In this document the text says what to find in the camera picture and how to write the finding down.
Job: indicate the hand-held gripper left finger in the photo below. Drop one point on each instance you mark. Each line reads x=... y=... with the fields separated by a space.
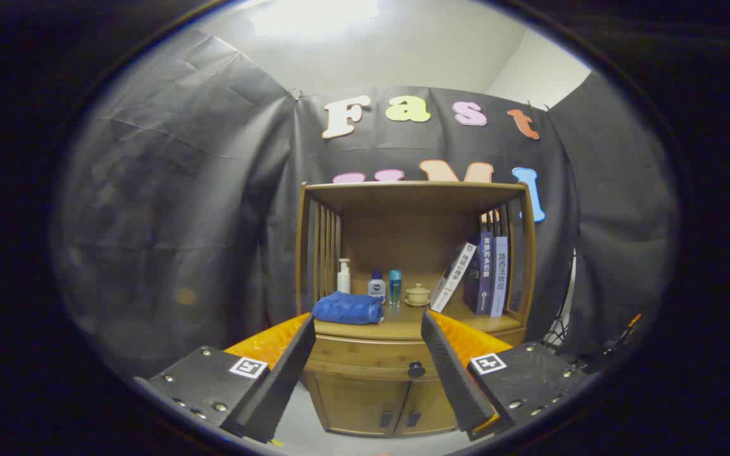
x=282 y=380

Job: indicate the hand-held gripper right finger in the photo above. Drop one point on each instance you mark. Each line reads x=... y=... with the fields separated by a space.
x=454 y=373

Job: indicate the wooden drawer with black knob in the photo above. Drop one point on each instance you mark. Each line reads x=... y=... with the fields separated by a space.
x=365 y=361

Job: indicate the wooden countertop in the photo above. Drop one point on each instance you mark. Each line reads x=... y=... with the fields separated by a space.
x=403 y=323

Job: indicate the wooden cabinet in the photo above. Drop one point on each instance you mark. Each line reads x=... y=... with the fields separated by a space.
x=403 y=240

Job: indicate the beige lidded teacup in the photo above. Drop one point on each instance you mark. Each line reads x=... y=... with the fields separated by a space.
x=417 y=295

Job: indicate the blue folded towel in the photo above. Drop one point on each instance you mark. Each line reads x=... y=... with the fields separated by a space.
x=347 y=309

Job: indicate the white book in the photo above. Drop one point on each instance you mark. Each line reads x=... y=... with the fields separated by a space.
x=455 y=275

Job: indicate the clear blue bottle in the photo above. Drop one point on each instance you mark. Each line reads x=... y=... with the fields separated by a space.
x=395 y=288

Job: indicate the dark blue book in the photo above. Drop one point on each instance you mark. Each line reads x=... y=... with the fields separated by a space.
x=484 y=272

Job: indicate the lavender book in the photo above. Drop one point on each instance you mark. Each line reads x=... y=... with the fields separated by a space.
x=500 y=275

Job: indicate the white bottle with blue cap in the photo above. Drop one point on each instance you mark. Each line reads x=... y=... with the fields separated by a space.
x=376 y=288

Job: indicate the white pump bottle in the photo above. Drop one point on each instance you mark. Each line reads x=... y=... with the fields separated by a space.
x=343 y=280

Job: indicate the black equipment with orange tip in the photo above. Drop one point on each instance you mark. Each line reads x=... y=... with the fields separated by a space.
x=612 y=348

